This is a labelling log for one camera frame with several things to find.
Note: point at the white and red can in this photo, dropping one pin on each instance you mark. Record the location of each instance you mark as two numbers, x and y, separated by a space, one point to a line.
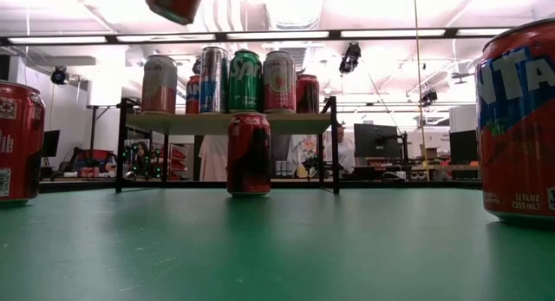
278 84

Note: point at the green Sprite can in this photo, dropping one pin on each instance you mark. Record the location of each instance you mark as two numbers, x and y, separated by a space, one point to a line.
245 84

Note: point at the blue silver Red Bull can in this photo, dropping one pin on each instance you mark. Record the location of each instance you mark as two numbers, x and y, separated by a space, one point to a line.
212 82

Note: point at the silver beverage can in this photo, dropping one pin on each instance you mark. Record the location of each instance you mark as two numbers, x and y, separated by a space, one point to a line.
159 86

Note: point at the red Star Wars Coca-Cola can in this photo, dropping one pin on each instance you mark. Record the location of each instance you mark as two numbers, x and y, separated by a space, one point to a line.
19 145
249 158

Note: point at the person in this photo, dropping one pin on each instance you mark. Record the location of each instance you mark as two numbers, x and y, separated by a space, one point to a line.
342 151
139 155

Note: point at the white cloth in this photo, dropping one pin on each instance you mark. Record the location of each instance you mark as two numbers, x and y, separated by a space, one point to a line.
213 158

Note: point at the black computer monitor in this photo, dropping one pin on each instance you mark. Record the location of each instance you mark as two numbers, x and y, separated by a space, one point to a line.
50 142
464 147
375 140

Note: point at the red storage rack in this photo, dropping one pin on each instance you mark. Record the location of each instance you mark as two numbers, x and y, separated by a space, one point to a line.
178 164

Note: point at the green table mat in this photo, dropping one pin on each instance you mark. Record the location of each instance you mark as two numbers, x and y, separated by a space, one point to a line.
217 257

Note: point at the cardboard box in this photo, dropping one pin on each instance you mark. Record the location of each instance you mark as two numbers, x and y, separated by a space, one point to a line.
431 152

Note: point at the long cluttered workbench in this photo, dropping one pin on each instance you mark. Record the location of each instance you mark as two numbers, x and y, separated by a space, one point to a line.
433 167

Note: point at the white panel on stand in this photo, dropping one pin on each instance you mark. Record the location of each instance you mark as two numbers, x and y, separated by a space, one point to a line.
104 88

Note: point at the red and blue storage bins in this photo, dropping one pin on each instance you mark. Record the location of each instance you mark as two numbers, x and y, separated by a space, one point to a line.
93 162

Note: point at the white cabinet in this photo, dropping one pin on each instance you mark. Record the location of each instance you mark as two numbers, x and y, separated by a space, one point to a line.
463 118

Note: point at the wooden shelf with black frame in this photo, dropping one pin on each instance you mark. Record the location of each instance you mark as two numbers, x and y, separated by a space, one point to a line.
217 123

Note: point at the black ceiling-mounted camera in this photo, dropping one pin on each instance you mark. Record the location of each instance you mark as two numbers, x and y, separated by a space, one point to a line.
59 75
428 96
350 58

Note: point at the black ceiling light rail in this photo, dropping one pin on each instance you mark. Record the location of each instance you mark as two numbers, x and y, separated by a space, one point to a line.
221 35

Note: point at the black aluminium table frame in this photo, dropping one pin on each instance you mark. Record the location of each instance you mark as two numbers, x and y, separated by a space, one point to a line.
86 185

